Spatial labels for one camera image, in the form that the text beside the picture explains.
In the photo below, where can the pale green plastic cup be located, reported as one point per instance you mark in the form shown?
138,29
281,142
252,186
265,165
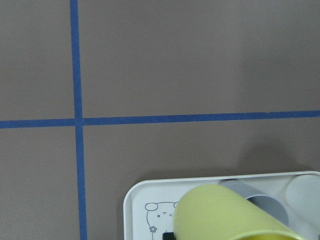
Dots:
303,197

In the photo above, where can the grey plastic cup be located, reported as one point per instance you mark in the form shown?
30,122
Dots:
260,199

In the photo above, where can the yellow plastic cup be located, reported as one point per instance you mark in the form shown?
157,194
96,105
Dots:
214,212

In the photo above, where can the white bear tray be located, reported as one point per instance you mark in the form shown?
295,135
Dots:
149,205

